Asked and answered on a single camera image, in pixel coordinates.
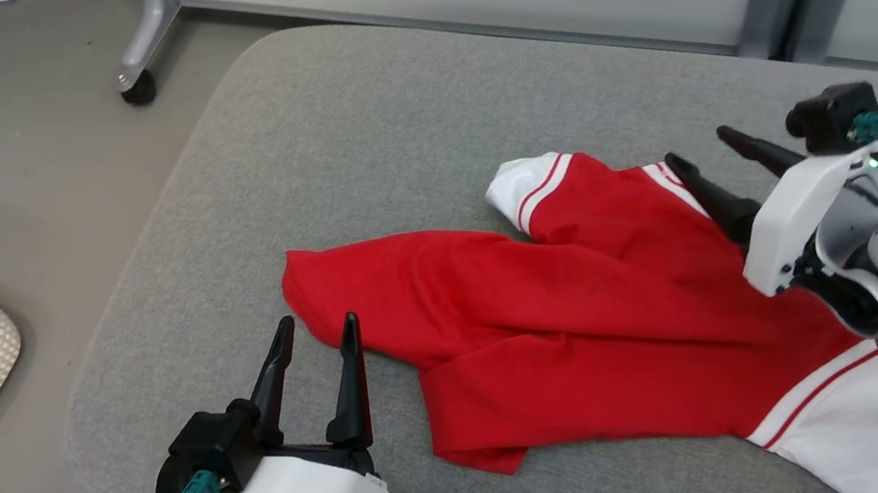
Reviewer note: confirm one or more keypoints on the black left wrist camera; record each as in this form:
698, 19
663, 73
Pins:
209, 455

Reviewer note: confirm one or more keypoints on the grey metal stand leg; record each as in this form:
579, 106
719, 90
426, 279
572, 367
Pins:
152, 22

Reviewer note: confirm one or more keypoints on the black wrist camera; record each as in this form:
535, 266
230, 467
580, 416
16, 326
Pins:
209, 455
833, 114

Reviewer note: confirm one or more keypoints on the red and white garment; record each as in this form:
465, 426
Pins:
582, 321

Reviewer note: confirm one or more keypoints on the grey fabric sofa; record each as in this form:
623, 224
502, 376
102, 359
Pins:
351, 140

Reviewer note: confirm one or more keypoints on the black caster wheel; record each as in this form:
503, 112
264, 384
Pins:
138, 89

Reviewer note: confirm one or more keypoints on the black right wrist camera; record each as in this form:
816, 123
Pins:
833, 114

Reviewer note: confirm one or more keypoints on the grey partition foot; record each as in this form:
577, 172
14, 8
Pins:
765, 5
825, 11

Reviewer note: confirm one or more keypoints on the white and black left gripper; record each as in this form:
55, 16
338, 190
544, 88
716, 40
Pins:
309, 484

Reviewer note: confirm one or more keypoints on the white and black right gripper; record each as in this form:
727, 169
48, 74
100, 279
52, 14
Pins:
780, 230

